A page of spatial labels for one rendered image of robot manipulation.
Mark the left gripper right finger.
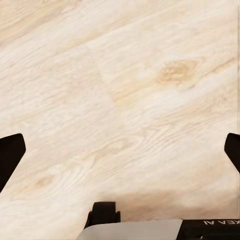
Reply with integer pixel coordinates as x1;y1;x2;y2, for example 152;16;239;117
224;132;240;173

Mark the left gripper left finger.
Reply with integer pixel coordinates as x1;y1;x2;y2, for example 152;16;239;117
0;133;26;193

